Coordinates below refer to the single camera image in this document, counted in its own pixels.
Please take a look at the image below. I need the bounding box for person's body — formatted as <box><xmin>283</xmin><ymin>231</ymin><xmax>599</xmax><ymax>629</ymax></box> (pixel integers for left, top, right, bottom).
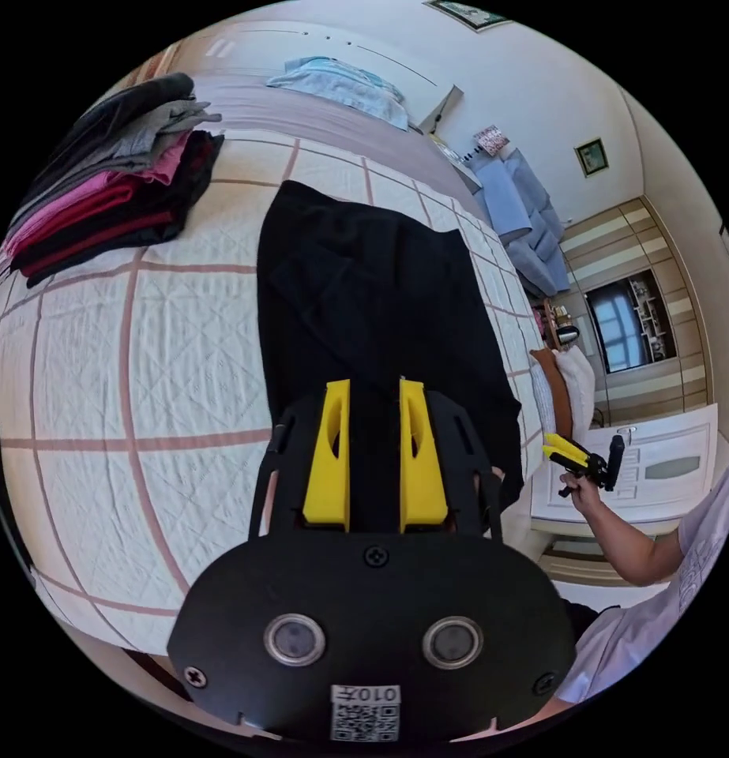
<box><xmin>541</xmin><ymin>452</ymin><xmax>729</xmax><ymax>706</ymax></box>

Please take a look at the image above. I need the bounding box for bed with checked white quilt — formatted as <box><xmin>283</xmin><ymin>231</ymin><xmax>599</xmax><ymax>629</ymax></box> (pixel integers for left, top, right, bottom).
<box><xmin>0</xmin><ymin>75</ymin><xmax>556</xmax><ymax>655</ymax></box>

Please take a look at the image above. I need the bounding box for person's right hand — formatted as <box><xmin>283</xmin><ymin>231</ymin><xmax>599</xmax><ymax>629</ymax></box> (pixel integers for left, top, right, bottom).
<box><xmin>558</xmin><ymin>472</ymin><xmax>605</xmax><ymax>519</ymax></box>

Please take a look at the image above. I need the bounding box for light blue pillow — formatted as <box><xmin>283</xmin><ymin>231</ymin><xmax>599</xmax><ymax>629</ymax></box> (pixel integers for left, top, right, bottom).
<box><xmin>265</xmin><ymin>56</ymin><xmax>411</xmax><ymax>133</ymax></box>

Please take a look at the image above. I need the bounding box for person's right forearm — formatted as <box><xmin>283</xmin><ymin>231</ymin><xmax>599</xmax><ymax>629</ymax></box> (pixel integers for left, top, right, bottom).
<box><xmin>586</xmin><ymin>500</ymin><xmax>685</xmax><ymax>587</ymax></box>

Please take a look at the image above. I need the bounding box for large framed picture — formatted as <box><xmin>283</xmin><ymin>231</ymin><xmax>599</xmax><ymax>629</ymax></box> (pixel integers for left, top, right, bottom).
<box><xmin>424</xmin><ymin>0</ymin><xmax>513</xmax><ymax>32</ymax></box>

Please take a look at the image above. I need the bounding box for pile of clothes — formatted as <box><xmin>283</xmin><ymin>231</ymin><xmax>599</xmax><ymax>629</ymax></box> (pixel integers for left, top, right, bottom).
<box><xmin>2</xmin><ymin>73</ymin><xmax>226</xmax><ymax>290</ymax></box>

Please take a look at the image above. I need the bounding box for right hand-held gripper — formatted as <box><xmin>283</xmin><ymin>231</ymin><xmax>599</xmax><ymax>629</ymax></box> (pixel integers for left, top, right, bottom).
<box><xmin>542</xmin><ymin>433</ymin><xmax>611</xmax><ymax>490</ymax></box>

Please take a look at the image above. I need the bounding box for small framed picture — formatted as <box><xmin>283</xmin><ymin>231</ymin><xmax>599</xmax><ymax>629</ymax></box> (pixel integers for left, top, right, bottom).
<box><xmin>574</xmin><ymin>137</ymin><xmax>609</xmax><ymax>178</ymax></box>

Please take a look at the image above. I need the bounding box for white pillow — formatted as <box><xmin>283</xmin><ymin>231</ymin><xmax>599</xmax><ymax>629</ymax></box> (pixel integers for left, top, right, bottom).
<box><xmin>552</xmin><ymin>345</ymin><xmax>597</xmax><ymax>441</ymax></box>

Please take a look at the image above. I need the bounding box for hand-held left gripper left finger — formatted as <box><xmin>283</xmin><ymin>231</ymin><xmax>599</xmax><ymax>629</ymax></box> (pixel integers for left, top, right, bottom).
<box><xmin>302</xmin><ymin>380</ymin><xmax>351</xmax><ymax>529</ymax></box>

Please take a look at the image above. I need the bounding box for television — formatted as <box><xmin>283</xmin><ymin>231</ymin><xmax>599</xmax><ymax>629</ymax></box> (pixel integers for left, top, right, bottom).
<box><xmin>584</xmin><ymin>269</ymin><xmax>679</xmax><ymax>375</ymax></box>

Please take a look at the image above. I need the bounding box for brown pillow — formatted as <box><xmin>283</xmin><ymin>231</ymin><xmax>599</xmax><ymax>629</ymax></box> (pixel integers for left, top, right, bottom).
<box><xmin>529</xmin><ymin>347</ymin><xmax>573</xmax><ymax>439</ymax></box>

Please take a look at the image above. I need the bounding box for white door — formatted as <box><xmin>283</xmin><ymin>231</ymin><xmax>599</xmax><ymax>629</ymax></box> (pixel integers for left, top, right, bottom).
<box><xmin>529</xmin><ymin>403</ymin><xmax>720</xmax><ymax>525</ymax></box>

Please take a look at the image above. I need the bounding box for blue grey armchair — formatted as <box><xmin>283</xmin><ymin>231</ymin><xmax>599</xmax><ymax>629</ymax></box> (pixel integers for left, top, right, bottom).
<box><xmin>474</xmin><ymin>148</ymin><xmax>573</xmax><ymax>298</ymax></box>

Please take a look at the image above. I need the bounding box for black long sleeve shirt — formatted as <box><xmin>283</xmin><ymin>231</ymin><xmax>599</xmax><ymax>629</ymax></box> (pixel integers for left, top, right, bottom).
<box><xmin>257</xmin><ymin>179</ymin><xmax>525</xmax><ymax>515</ymax></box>

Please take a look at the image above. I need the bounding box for striped wall cupboard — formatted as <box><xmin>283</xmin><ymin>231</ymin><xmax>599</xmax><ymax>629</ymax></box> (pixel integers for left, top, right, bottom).
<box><xmin>558</xmin><ymin>197</ymin><xmax>713</xmax><ymax>429</ymax></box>

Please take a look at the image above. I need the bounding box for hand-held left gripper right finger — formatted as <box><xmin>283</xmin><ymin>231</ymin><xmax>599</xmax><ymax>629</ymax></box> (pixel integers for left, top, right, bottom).
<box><xmin>399</xmin><ymin>378</ymin><xmax>449</xmax><ymax>534</ymax></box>

